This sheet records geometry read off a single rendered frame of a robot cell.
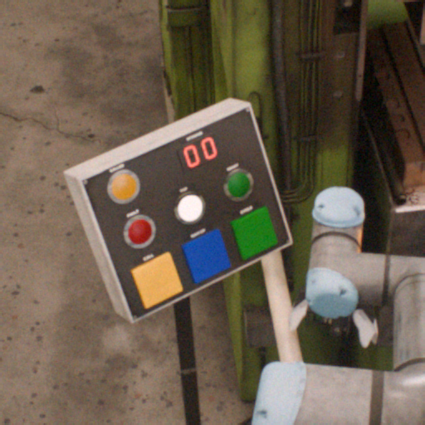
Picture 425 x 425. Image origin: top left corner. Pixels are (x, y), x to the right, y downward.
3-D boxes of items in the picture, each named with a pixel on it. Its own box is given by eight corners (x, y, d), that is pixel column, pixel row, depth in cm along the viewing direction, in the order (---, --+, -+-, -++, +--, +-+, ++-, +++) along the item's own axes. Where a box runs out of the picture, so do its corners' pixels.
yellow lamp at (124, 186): (139, 200, 189) (137, 183, 186) (111, 203, 189) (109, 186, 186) (138, 188, 191) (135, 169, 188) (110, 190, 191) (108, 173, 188)
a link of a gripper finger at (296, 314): (270, 337, 192) (301, 317, 185) (278, 310, 195) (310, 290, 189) (284, 347, 192) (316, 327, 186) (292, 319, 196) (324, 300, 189)
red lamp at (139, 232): (154, 245, 192) (153, 228, 189) (128, 248, 192) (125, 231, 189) (153, 232, 194) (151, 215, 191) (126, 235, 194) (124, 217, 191)
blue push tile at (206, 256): (232, 266, 199) (220, 229, 197) (196, 284, 197) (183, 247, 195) (227, 264, 201) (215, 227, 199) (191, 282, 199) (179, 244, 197)
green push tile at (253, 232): (279, 243, 203) (267, 206, 200) (243, 260, 200) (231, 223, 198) (274, 241, 204) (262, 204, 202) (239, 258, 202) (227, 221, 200)
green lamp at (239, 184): (252, 198, 198) (252, 181, 195) (227, 201, 198) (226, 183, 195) (251, 186, 201) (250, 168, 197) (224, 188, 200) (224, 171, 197)
